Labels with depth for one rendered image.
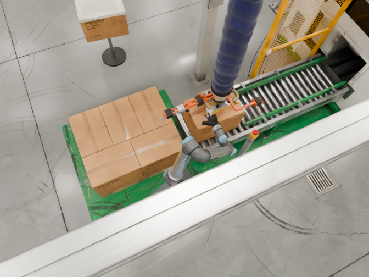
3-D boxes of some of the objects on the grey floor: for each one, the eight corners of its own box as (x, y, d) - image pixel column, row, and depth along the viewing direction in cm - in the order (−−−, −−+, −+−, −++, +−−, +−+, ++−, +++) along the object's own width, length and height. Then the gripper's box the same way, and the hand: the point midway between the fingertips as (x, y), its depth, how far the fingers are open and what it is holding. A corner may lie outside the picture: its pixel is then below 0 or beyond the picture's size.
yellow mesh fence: (299, 71, 462) (390, -64, 270) (303, 75, 459) (397, -58, 267) (239, 94, 439) (291, -34, 247) (242, 99, 435) (297, -27, 243)
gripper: (218, 128, 285) (209, 113, 292) (221, 120, 267) (212, 103, 274) (211, 132, 283) (202, 116, 290) (213, 123, 265) (204, 106, 272)
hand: (204, 111), depth 281 cm, fingers open, 14 cm apart
